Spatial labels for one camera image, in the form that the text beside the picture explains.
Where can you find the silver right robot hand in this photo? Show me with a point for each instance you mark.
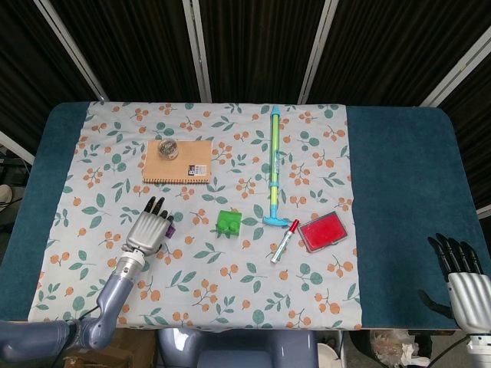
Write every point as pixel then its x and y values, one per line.
pixel 470 295

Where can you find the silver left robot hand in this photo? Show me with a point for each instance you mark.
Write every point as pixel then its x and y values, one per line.
pixel 147 232

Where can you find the small purple building block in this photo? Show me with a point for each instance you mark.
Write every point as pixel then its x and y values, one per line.
pixel 170 232

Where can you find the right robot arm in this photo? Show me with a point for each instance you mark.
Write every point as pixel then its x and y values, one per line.
pixel 479 341

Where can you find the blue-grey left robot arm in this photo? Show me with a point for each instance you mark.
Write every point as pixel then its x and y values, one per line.
pixel 115 291

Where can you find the kraft spiral notebook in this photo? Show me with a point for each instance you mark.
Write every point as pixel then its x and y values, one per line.
pixel 178 169

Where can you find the green building block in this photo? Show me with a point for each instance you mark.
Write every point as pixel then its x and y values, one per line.
pixel 229 224

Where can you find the floral fruit print tablecloth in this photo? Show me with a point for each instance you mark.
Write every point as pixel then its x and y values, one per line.
pixel 230 268

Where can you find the clear plastic bag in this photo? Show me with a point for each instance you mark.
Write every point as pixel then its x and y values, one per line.
pixel 391 345

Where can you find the red marker pen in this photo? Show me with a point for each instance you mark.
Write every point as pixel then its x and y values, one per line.
pixel 284 242

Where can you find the teal table cover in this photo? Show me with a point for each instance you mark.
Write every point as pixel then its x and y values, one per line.
pixel 403 172

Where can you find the brown cardboard box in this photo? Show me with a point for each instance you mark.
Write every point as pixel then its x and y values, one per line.
pixel 84 362

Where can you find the blue-grey robot torso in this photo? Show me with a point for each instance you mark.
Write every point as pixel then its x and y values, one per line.
pixel 238 349

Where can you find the green blue toy water pump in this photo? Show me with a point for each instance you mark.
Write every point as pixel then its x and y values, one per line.
pixel 274 153

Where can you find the white bucket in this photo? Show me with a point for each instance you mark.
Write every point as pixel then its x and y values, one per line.
pixel 328 356

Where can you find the red ink stamp pad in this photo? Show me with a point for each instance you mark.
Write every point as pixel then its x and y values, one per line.
pixel 322 232

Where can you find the dark pleated partition panel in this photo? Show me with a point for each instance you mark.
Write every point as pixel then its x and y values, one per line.
pixel 23 57
pixel 134 46
pixel 261 46
pixel 391 46

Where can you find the white partition frame post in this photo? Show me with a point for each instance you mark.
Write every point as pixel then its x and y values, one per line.
pixel 73 50
pixel 456 73
pixel 316 50
pixel 17 147
pixel 199 50

